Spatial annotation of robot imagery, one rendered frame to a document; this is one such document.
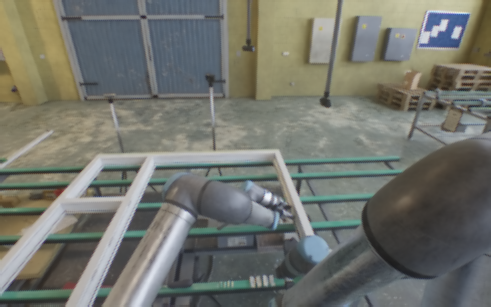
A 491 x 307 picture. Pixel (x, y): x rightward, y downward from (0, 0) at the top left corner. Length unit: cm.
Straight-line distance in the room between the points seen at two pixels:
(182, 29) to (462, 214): 686
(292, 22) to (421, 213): 697
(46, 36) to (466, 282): 825
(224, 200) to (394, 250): 51
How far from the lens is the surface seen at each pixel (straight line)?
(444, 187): 32
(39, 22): 826
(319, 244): 84
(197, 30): 694
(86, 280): 134
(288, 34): 717
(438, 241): 32
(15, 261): 165
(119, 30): 736
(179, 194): 78
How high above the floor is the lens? 189
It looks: 28 degrees down
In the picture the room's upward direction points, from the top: straight up
